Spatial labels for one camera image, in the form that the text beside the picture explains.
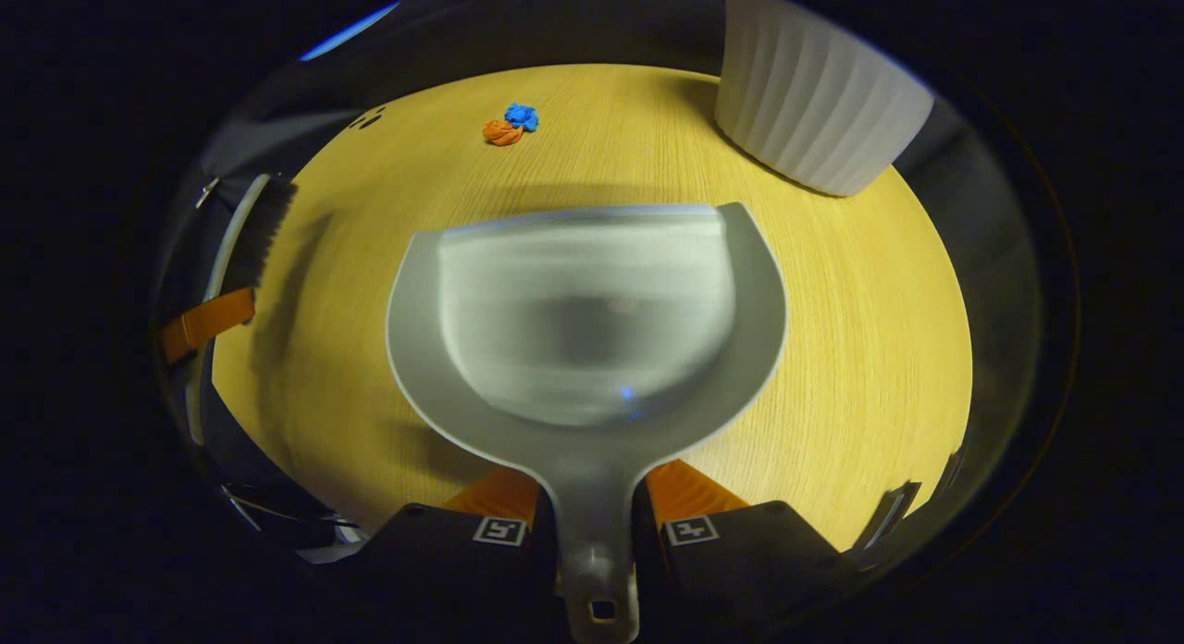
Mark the white ribbed garbage bin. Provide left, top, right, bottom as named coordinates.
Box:
left=714, top=0, right=935, bottom=198

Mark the small white broom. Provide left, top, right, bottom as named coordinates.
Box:
left=185, top=172, right=299, bottom=446

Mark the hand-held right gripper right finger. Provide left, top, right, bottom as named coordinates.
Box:
left=634, top=459, right=861, bottom=626

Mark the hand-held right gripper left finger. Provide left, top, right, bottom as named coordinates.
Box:
left=361, top=465, right=563, bottom=626

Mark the white plastic dustpan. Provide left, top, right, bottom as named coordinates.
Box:
left=386, top=202, right=789, bottom=644

